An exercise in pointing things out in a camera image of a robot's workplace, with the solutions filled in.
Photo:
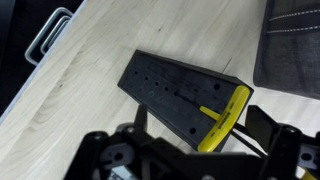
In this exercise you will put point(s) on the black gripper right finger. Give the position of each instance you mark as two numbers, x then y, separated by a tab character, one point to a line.
261	127

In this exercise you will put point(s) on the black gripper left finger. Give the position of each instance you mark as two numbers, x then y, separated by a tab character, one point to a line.
140	122

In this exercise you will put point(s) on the yellow T-handle hex key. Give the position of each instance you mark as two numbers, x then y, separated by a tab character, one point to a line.
224	121

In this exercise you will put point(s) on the black wedge tool stand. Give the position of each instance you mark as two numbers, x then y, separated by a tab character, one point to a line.
174	92

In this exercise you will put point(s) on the grey plaid tote bag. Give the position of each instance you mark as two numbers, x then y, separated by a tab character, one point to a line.
288	54

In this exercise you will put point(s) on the silver drawer handle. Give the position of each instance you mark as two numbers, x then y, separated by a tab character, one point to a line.
47	35

